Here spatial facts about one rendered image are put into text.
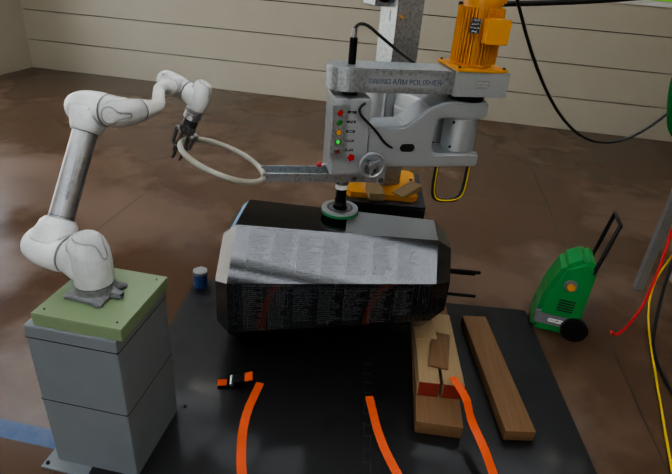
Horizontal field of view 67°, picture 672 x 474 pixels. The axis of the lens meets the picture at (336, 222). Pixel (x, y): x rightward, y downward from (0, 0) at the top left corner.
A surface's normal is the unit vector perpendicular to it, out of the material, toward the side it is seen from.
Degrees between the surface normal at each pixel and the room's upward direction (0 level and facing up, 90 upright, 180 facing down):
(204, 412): 0
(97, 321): 1
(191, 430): 0
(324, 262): 45
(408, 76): 90
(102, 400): 90
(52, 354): 90
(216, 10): 90
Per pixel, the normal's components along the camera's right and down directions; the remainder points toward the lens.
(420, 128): 0.19, 0.47
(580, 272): -0.32, 0.42
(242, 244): 0.03, -0.30
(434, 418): 0.07, -0.88
